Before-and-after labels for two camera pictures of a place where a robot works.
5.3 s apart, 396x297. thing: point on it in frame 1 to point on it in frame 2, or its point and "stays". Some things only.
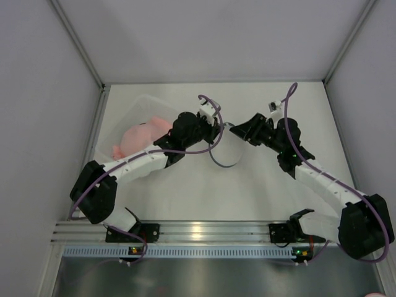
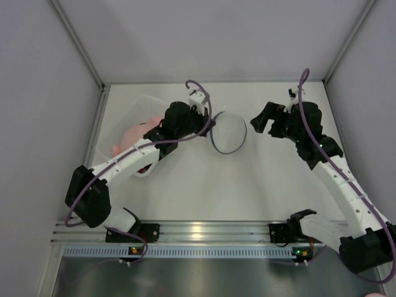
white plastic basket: [120, 112] stays
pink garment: [140, 136] stays
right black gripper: [255, 131] to [276, 122]
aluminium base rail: [177, 233] stays
